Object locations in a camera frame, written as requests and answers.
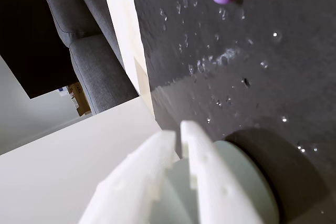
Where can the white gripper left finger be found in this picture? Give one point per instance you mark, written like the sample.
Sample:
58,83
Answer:
131,182

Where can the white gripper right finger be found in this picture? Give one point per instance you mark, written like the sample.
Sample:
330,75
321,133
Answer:
210,182

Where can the cardboard box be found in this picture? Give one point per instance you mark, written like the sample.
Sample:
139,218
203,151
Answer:
82,102

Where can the grey fabric sofa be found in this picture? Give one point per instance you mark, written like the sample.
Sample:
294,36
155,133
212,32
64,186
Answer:
99,72

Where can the black table mat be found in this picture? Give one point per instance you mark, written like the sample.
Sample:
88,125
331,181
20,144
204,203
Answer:
262,77

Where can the black cabinet panel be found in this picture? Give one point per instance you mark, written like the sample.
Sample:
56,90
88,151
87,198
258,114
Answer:
31,37

